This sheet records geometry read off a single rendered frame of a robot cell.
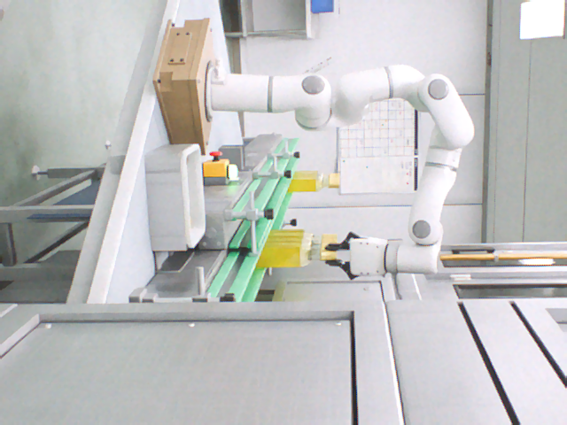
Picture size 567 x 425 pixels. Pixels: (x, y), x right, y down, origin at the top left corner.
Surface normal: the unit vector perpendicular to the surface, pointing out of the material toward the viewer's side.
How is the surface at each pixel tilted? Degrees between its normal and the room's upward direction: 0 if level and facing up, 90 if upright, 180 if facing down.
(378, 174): 90
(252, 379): 90
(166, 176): 90
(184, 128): 90
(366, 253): 109
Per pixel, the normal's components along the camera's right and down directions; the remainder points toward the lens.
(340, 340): -0.04, -0.97
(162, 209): -0.07, 0.23
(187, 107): -0.04, 0.76
